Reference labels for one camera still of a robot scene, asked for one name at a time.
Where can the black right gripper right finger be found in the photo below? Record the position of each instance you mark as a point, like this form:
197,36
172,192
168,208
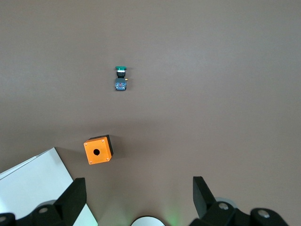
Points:
202,197

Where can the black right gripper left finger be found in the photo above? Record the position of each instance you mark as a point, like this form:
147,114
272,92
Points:
75,195

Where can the green mushroom push button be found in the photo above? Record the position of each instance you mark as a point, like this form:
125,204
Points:
121,84

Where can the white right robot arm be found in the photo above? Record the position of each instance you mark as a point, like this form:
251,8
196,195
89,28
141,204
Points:
148,222

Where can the white drawer cabinet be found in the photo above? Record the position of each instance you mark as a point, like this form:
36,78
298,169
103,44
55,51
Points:
30,179

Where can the orange and black button box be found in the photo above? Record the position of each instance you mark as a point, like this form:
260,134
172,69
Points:
97,153

